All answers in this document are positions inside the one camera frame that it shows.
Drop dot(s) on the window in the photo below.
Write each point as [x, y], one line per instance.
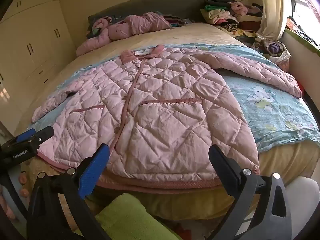
[302, 5]

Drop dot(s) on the bed with beige sheet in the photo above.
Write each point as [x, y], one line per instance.
[187, 33]

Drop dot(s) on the pink quilted jacket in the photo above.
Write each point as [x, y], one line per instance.
[162, 110]

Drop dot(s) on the colourful cloth on windowsill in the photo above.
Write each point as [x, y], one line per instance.
[301, 33]

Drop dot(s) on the cream curtain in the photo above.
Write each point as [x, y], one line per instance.
[271, 10]

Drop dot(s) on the pile of folded clothes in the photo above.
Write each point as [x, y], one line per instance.
[225, 15]

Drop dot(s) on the grey padded headboard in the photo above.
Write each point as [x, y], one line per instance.
[150, 5]

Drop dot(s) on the green fleece cloth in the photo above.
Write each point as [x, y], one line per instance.
[125, 217]

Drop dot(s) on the bag of clothes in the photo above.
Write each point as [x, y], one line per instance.
[273, 48]

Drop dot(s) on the cream wardrobe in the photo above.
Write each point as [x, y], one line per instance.
[32, 37]

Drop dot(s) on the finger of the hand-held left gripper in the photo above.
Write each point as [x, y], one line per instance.
[45, 132]
[25, 135]

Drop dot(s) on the crumpled pink quilted garment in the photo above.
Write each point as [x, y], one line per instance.
[130, 26]

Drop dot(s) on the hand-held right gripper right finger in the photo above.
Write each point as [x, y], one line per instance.
[225, 170]

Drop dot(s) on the blue cartoon printed blanket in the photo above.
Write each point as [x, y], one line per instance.
[270, 110]

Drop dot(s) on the striped dark garment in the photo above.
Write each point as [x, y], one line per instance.
[176, 21]

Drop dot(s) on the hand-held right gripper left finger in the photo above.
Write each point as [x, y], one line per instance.
[93, 170]

